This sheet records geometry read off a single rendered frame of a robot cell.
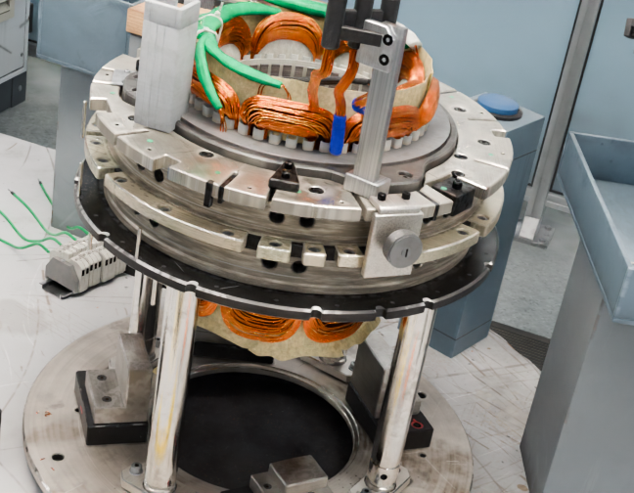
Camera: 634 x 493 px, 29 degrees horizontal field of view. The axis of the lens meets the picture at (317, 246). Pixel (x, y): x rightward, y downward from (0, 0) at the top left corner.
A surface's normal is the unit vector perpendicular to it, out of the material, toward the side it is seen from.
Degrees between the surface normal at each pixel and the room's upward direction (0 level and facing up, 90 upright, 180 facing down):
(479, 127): 0
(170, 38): 90
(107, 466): 0
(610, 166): 90
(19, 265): 0
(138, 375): 90
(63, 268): 90
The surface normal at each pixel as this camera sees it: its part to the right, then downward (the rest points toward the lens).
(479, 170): 0.16, -0.87
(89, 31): -0.42, 0.36
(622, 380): -0.01, 0.47
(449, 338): -0.63, 0.27
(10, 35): 0.92, 0.30
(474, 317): 0.75, 0.41
